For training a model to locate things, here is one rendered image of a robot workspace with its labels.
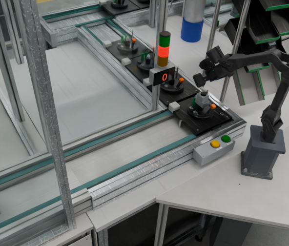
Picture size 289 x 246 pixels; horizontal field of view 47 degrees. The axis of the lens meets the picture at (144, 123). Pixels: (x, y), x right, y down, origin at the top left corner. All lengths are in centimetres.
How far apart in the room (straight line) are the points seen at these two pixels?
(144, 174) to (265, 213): 55
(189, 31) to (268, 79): 81
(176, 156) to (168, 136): 18
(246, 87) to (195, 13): 84
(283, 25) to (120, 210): 119
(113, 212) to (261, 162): 71
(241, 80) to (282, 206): 68
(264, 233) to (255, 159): 106
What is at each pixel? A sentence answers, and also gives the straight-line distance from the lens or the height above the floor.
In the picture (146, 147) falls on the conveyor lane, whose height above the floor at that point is 92.
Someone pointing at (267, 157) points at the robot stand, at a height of 100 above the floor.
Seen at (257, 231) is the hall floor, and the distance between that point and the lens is 259.
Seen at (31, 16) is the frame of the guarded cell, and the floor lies 177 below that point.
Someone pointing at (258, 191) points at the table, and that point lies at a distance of 166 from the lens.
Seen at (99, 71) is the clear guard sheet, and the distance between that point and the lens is 145.
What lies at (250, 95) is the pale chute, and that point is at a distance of 191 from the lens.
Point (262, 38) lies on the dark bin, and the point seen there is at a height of 136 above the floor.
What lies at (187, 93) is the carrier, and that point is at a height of 97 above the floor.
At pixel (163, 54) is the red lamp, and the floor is 133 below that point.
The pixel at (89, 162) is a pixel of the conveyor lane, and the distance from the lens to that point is 159.
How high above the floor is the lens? 212
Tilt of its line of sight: 43 degrees down
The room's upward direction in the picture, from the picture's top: 4 degrees clockwise
